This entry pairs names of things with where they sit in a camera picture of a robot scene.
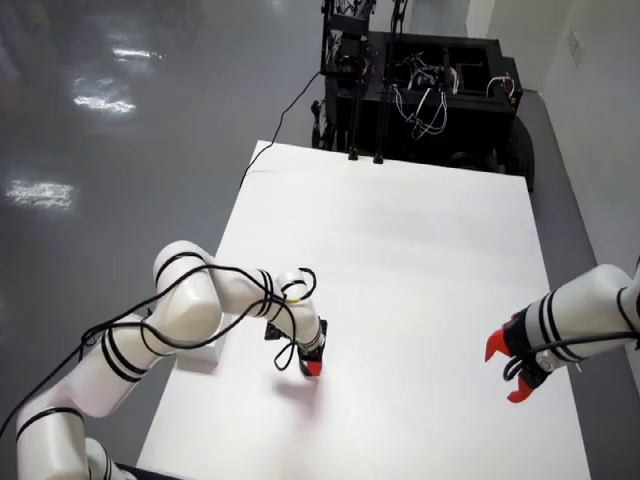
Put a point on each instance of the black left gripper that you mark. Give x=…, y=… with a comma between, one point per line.
x=315, y=354

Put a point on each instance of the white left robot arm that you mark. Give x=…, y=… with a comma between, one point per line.
x=190, y=300

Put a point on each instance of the black box device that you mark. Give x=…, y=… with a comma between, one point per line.
x=350, y=26

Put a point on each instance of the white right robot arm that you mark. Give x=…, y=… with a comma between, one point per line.
x=590, y=300

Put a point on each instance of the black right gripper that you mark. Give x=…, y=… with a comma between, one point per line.
x=517, y=335

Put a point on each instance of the black stand pole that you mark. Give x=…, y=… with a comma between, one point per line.
x=356, y=125
x=384, y=115

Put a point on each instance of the black equipment cart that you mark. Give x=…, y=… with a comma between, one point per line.
x=450, y=145

